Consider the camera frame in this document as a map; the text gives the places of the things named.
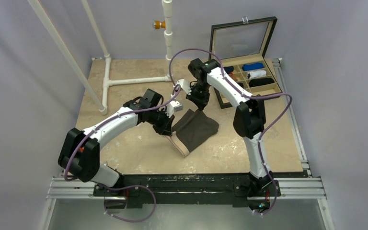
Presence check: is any dark grey boxer underwear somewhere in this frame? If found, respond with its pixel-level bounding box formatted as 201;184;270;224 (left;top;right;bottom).
166;109;219;158

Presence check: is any brown rolled underwear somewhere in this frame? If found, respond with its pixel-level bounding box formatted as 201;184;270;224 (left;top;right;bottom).
230;73;238;81

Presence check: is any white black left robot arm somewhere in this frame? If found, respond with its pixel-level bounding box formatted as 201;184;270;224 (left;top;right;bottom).
57;89;179;196

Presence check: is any white rolled underwear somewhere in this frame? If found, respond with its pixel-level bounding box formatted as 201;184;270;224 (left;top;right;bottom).
247;70;267;79

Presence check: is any beige compartment organizer box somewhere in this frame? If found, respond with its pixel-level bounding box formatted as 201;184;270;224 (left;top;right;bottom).
209;16;282;95

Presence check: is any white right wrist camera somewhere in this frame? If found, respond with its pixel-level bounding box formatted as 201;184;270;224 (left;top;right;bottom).
176;79;192;95

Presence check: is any orange knob on pipe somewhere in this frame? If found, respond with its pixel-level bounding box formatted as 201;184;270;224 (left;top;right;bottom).
152;20;166;30

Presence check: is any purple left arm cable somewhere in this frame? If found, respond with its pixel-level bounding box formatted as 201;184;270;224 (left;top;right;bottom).
64;85;182;223

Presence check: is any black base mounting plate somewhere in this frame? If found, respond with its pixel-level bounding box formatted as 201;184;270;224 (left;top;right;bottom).
93;172;280;210

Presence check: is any blue rolled underwear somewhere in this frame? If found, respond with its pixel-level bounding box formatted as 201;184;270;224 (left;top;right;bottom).
242;62;265;71

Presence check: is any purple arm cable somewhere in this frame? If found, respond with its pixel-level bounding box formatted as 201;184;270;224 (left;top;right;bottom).
64;85;182;223
168;48;293;217

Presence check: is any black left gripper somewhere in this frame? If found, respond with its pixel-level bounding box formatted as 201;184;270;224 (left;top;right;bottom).
147;108;174;137

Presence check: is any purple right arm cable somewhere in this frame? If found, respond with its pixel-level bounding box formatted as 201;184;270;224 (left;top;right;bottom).
168;48;293;217

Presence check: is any navy rolled underwear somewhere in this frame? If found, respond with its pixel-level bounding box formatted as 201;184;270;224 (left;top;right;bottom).
224;66;234;75

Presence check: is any white pvc pipe frame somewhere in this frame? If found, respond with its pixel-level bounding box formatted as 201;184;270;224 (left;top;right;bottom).
28;0;173;115

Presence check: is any black rolled underwear right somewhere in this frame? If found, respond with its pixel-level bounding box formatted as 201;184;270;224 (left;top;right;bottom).
249;78;275;88

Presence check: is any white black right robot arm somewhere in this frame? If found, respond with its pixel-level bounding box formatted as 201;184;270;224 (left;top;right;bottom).
186;58;273;195

